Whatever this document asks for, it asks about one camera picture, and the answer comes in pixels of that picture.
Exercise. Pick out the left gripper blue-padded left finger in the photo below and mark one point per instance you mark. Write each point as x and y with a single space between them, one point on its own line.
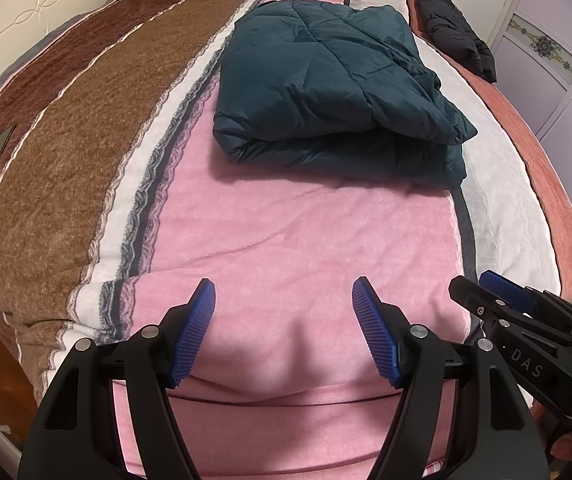
75 432

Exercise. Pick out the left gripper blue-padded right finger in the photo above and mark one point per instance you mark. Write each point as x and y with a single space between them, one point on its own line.
461 413

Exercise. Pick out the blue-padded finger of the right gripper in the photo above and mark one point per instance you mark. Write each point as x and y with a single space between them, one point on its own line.
485 304
508 287

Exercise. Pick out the teal puffer jacket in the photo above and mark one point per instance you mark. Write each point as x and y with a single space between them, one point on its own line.
325 88

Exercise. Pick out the right human hand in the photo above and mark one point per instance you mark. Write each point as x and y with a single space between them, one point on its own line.
558 445

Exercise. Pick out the lilac wardrobe with floral panels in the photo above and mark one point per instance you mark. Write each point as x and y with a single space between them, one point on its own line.
533 55

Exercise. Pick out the striped fleece bed blanket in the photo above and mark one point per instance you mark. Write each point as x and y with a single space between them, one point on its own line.
115 200

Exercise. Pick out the black folded jacket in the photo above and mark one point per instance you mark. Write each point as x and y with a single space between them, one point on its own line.
450 32

